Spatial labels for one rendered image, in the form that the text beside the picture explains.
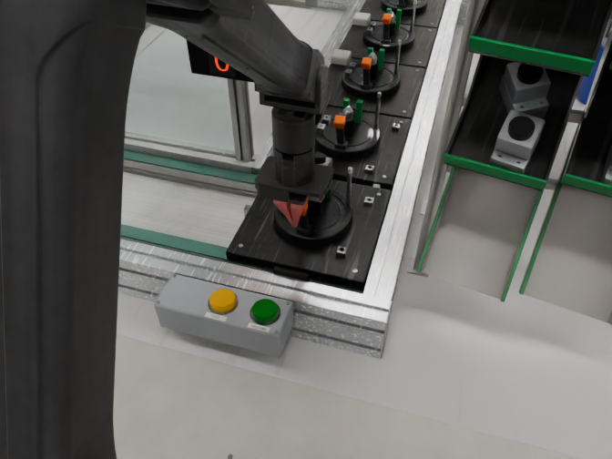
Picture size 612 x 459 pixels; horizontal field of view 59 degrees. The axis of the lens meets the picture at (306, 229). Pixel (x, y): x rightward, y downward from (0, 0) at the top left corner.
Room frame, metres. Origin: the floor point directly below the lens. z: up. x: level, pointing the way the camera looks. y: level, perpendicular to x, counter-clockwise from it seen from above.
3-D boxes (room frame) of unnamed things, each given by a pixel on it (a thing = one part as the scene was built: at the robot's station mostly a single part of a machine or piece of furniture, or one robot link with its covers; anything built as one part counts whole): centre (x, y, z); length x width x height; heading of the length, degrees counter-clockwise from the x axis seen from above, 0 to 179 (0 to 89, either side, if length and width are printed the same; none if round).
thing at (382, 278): (1.17, -0.15, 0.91); 1.24 x 0.33 x 0.10; 163
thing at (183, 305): (0.53, 0.13, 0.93); 0.21 x 0.07 x 0.06; 73
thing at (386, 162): (0.95, -0.09, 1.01); 0.24 x 0.24 x 0.13; 73
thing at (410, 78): (1.19, -0.16, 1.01); 0.24 x 0.24 x 0.13; 73
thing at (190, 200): (0.82, 0.27, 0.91); 0.84 x 0.28 x 0.10; 73
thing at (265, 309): (0.51, 0.06, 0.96); 0.04 x 0.04 x 0.02
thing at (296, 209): (0.61, 0.03, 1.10); 0.07 x 0.07 x 0.09; 74
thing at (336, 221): (0.71, -0.01, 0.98); 0.14 x 0.14 x 0.02
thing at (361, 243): (0.71, -0.01, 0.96); 0.24 x 0.24 x 0.02; 73
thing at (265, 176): (0.61, 0.02, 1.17); 0.10 x 0.07 x 0.07; 74
